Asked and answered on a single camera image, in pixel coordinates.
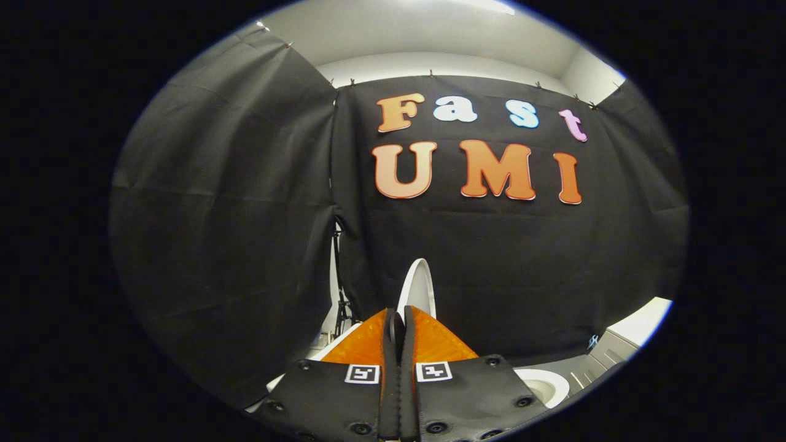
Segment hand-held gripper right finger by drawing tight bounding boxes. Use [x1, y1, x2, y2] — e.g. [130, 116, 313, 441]
[399, 305, 550, 441]

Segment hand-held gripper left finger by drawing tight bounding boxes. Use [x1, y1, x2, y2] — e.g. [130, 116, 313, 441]
[252, 307, 400, 441]

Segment white toilet tank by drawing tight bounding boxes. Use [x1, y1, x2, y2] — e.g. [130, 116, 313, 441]
[244, 322, 364, 413]

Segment white toilet bowl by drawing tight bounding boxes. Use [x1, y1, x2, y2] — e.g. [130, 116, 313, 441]
[527, 378, 558, 401]

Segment white toilet seat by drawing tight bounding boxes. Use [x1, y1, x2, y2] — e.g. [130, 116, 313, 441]
[513, 368, 571, 409]

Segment white drawer cabinet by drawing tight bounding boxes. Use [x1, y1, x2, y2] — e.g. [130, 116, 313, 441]
[570, 297, 674, 391]

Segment black backdrop cloth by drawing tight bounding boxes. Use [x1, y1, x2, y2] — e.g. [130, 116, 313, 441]
[109, 25, 690, 411]

